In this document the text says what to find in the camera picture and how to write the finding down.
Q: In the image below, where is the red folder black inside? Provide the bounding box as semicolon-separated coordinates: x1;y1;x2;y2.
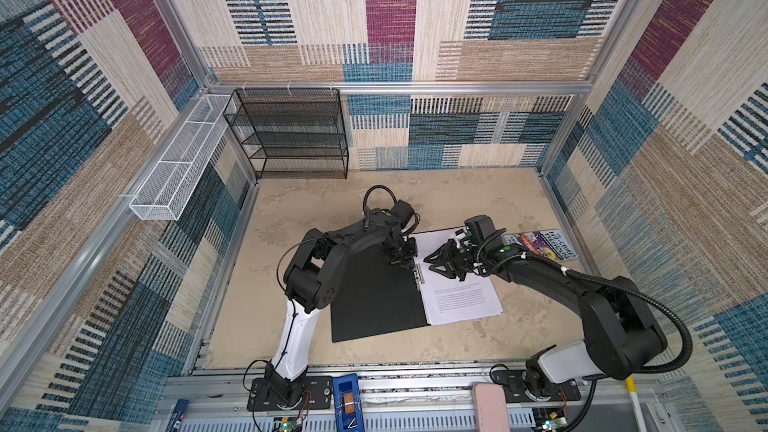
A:
330;248;430;343

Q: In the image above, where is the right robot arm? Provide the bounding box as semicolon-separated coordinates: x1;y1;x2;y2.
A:
425;215;693;401

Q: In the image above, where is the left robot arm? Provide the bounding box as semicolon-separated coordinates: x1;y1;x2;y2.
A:
264;184;420;407

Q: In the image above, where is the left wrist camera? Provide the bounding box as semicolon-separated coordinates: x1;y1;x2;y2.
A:
390;200;419;234

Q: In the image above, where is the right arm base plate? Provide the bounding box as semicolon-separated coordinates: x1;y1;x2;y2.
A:
489;365;582;404

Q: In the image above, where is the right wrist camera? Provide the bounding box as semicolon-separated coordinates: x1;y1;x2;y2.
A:
464;215;505;248

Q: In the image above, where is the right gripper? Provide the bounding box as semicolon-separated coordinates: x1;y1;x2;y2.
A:
422;238;484;281

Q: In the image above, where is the pink phone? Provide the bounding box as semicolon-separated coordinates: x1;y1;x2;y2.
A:
472;383;510;432

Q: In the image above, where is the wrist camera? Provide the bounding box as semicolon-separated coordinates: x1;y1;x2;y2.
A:
390;200;419;234
464;215;505;248

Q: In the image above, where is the white wire mesh tray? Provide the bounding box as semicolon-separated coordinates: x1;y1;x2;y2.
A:
129;94;229;221

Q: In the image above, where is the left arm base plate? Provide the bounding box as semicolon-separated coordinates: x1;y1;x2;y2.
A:
246;376;333;412

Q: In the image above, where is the blue box on rail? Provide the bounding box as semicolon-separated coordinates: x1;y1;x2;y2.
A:
332;373;365;432

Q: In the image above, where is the white yellow marker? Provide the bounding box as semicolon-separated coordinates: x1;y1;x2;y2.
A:
625;376;648;432

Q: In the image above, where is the black wire mesh shelf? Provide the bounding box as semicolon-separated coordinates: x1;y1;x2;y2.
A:
223;88;349;180

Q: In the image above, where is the colourful comic book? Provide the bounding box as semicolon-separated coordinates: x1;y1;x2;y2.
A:
502;229;578;261

